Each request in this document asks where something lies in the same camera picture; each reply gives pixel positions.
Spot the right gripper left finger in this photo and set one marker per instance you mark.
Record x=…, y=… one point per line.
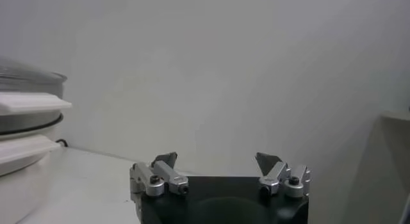
x=160, y=174

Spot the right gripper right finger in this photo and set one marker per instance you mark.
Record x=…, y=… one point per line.
x=278, y=175

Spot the white electric cooker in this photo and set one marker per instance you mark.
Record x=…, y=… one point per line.
x=19, y=193

